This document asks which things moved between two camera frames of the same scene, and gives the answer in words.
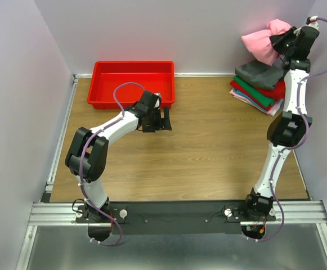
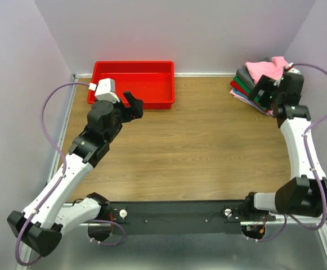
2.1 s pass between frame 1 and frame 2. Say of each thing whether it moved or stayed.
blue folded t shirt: stayed
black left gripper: moved
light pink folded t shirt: stayed
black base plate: stayed
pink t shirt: moved
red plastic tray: stayed
